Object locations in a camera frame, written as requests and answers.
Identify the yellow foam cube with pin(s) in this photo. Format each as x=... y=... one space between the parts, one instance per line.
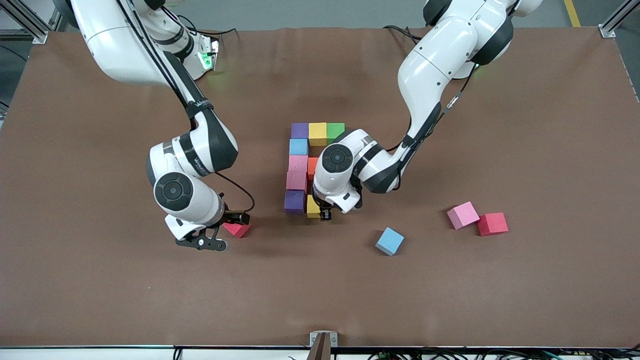
x=318 y=134
x=312 y=207

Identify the purple foam cube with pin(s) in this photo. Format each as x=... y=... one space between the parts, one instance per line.
x=294 y=202
x=300 y=131

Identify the pink foam cube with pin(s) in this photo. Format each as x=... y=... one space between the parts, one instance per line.
x=463 y=215
x=298 y=163
x=296 y=181

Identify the orange foam cube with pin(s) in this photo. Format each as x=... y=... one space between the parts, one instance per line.
x=312 y=167

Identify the light blue foam cube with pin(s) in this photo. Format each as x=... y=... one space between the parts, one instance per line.
x=389 y=241
x=298 y=147

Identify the green foam cube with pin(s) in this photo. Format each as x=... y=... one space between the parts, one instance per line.
x=334 y=130

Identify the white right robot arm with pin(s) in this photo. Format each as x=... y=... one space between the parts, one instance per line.
x=190 y=200

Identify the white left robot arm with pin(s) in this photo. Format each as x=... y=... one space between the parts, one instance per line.
x=440 y=60

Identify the red foam cube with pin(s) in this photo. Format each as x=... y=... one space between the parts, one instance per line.
x=239 y=230
x=492 y=223

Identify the yellow floor tape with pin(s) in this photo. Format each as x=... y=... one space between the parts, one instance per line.
x=575 y=21

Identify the grey metal bracket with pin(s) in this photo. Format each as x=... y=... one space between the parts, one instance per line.
x=313 y=339

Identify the dark camera mount pole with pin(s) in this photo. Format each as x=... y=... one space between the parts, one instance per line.
x=321 y=350

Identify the aluminium frame profile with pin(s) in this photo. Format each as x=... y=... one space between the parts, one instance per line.
x=30 y=25
x=611 y=27

